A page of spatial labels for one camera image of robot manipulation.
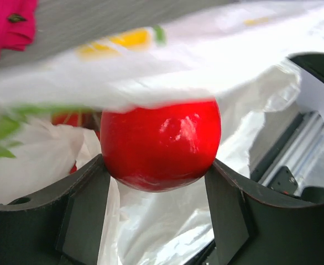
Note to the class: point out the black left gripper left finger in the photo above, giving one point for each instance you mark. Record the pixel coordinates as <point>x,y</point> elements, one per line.
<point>60,224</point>

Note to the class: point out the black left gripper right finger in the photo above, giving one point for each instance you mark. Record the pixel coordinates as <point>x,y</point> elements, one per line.
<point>253,224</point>

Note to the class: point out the red yellow strawberry bunch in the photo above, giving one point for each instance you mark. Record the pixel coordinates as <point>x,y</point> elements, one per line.
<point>83,129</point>

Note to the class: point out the red apple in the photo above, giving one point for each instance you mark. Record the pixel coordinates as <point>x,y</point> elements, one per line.
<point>156,150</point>

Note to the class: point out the white lemon print plastic bag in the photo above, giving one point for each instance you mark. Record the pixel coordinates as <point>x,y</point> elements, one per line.
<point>238,53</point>

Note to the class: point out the folded red cloth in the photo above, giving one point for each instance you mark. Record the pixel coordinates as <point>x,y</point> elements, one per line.
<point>17,24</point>

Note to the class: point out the aluminium cable duct rail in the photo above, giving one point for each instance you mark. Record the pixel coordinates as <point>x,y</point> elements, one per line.
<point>296,160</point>

